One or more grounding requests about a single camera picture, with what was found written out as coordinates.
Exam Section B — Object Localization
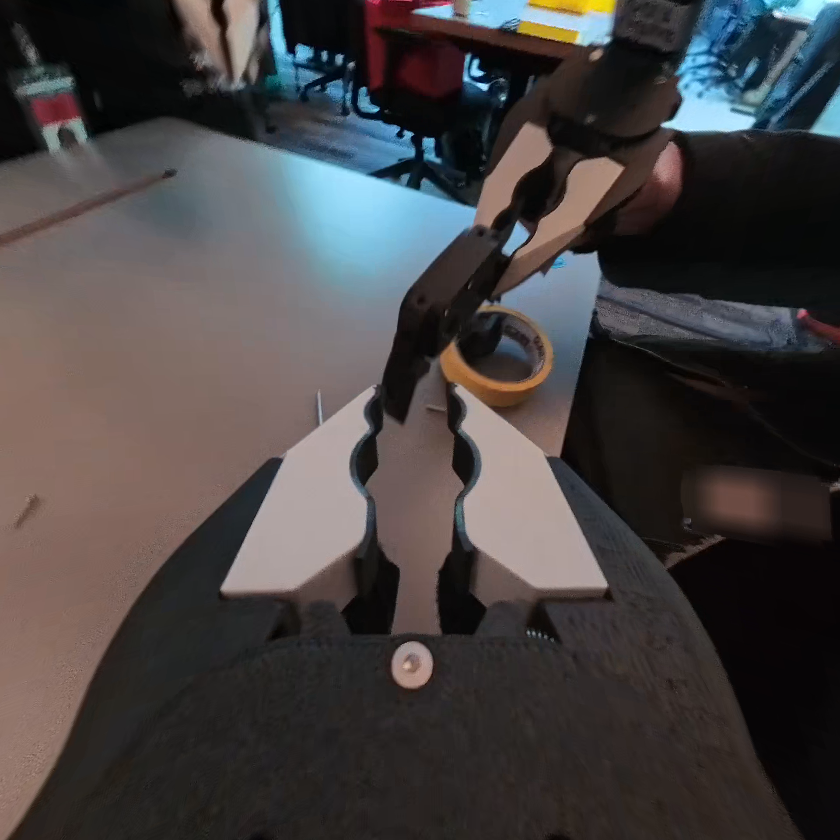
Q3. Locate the black plastic bracket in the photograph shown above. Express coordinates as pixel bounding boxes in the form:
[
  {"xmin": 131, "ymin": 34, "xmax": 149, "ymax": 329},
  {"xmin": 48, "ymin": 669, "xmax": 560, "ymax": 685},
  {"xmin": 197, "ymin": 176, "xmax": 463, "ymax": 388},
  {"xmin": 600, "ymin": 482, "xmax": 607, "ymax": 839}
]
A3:
[{"xmin": 379, "ymin": 225, "xmax": 514, "ymax": 423}]

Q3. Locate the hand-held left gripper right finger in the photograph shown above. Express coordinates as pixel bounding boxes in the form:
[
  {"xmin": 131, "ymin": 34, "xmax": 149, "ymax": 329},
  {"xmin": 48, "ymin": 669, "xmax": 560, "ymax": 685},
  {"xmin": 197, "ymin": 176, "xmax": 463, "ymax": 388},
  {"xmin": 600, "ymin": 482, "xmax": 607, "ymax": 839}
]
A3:
[{"xmin": 437, "ymin": 385, "xmax": 610, "ymax": 634}]

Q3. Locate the yellow flat box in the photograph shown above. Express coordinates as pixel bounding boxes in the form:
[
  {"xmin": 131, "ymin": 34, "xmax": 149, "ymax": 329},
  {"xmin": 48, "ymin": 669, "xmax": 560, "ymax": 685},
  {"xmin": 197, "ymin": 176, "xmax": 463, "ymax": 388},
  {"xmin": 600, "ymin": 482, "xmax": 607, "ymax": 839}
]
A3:
[{"xmin": 517, "ymin": 20, "xmax": 584, "ymax": 46}]

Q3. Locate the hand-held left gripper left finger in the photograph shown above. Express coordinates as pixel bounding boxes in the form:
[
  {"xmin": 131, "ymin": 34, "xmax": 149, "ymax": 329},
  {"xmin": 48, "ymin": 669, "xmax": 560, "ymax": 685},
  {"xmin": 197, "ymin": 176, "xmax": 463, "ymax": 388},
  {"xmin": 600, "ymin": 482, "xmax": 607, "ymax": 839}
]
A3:
[{"xmin": 220, "ymin": 385, "xmax": 401, "ymax": 634}]

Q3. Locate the black curved plastic part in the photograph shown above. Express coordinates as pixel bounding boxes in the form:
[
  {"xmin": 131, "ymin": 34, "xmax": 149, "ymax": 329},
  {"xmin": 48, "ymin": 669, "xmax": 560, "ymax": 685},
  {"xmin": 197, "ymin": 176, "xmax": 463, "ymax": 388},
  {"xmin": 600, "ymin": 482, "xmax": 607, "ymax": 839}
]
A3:
[{"xmin": 458, "ymin": 311, "xmax": 508, "ymax": 361}]

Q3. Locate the black office chair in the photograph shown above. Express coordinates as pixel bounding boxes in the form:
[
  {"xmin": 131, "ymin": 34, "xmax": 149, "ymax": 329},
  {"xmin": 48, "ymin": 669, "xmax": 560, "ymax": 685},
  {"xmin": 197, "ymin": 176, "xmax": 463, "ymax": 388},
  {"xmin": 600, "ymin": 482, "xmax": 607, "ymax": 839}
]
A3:
[
  {"xmin": 351, "ymin": 26, "xmax": 506, "ymax": 206},
  {"xmin": 282, "ymin": 0, "xmax": 368, "ymax": 102}
]

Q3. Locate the grey desk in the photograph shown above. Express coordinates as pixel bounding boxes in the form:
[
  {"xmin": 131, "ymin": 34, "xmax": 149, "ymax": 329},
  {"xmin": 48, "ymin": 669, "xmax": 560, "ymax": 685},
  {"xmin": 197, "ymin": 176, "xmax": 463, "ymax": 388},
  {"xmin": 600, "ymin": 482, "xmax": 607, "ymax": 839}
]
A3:
[{"xmin": 0, "ymin": 117, "xmax": 603, "ymax": 834}]

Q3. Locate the red bag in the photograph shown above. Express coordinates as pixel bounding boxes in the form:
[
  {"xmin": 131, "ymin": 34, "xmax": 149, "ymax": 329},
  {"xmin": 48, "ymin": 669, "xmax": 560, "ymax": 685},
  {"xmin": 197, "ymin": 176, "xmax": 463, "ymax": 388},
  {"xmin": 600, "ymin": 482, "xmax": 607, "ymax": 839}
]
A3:
[{"xmin": 364, "ymin": 0, "xmax": 468, "ymax": 101}]

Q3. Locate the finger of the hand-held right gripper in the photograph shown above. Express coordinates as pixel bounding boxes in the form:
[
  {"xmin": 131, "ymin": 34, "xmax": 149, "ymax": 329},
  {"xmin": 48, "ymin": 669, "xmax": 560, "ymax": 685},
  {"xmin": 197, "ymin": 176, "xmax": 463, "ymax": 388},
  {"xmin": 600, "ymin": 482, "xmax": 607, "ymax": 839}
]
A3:
[
  {"xmin": 495, "ymin": 157, "xmax": 630, "ymax": 298},
  {"xmin": 474, "ymin": 120, "xmax": 562, "ymax": 234}
]

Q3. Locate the person's right forearm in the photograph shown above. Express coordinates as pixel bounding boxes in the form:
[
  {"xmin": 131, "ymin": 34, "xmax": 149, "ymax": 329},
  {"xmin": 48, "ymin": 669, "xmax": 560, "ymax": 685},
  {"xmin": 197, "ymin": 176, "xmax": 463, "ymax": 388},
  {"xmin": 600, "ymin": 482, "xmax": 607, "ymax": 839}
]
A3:
[{"xmin": 597, "ymin": 128, "xmax": 840, "ymax": 309}]

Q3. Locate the hanging badge card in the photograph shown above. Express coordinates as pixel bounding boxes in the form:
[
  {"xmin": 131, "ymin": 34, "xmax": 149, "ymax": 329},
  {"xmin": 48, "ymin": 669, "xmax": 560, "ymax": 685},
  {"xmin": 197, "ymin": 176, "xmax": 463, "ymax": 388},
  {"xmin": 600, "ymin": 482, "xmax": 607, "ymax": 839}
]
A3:
[{"xmin": 8, "ymin": 62, "xmax": 91, "ymax": 153}]

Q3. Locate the wooden table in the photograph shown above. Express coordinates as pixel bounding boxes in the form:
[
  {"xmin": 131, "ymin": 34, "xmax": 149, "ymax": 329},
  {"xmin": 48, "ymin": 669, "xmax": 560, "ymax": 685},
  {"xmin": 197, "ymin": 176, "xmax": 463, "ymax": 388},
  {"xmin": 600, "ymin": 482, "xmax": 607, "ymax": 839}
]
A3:
[{"xmin": 410, "ymin": 0, "xmax": 621, "ymax": 142}]

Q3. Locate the yellow masking tape roll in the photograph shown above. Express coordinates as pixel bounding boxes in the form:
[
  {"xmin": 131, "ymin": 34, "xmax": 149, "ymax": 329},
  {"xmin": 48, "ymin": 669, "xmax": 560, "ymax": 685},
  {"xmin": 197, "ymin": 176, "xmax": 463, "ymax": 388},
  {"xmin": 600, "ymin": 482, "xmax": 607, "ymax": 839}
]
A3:
[{"xmin": 438, "ymin": 304, "xmax": 556, "ymax": 409}]

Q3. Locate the person's right hand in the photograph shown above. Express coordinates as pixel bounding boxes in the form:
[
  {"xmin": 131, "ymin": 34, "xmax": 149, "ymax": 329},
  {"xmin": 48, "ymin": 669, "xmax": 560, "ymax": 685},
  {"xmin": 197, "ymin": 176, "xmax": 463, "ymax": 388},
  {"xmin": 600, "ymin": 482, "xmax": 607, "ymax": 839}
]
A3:
[{"xmin": 571, "ymin": 141, "xmax": 686, "ymax": 253}]

